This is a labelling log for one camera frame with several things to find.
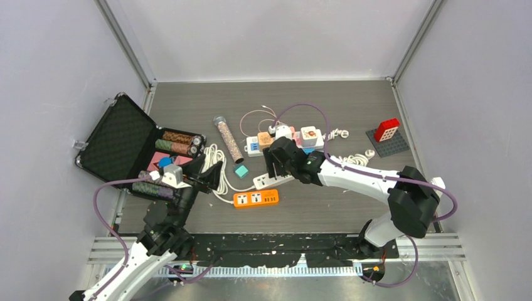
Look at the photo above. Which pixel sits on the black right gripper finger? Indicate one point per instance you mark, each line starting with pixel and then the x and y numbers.
pixel 289 164
pixel 270 163

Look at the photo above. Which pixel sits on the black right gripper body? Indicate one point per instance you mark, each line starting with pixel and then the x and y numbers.
pixel 280 168

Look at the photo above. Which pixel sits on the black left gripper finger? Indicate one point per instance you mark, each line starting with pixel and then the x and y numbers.
pixel 210 179
pixel 194 167

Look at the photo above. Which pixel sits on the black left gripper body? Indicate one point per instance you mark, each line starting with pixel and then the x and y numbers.
pixel 186 197

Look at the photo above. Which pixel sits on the tan cube socket adapter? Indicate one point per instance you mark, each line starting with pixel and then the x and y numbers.
pixel 264 140

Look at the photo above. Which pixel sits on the white cube socket adapter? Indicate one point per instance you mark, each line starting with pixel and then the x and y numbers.
pixel 309 136

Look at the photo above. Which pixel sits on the blue plug adapter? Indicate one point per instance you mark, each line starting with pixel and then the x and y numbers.
pixel 308 150

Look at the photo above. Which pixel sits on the pink cube socket adapter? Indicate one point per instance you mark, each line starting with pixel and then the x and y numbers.
pixel 296 137

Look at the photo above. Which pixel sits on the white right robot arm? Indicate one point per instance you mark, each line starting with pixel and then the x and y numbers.
pixel 411 200

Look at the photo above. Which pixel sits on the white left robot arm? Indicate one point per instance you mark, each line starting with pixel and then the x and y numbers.
pixel 163 237

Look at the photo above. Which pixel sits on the teal plug adapter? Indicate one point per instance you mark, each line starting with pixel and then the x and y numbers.
pixel 241 171

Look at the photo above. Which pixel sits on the white usb power strip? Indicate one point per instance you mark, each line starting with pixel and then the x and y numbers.
pixel 265 182

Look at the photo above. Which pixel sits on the white multicolour power strip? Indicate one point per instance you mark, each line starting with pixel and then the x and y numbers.
pixel 252 148

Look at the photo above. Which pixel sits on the blue round chip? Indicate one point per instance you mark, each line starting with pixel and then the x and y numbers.
pixel 165 161

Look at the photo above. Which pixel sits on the orange power strip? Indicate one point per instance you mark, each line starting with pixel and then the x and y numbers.
pixel 254 199

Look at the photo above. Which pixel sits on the black poker chip case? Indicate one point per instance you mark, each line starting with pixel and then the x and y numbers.
pixel 126 144

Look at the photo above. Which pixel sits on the red toy brick block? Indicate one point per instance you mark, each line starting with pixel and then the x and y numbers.
pixel 386 130

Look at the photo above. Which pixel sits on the dark grey brick baseplate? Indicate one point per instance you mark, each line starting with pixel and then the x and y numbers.
pixel 395 145

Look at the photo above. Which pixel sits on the white box device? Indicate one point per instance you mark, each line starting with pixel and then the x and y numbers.
pixel 438 181

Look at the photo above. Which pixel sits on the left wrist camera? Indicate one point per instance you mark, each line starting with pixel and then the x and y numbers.
pixel 170 176

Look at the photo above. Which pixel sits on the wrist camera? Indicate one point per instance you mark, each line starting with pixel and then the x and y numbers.
pixel 170 176
pixel 279 131

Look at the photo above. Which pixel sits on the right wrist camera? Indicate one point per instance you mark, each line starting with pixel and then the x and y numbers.
pixel 279 131

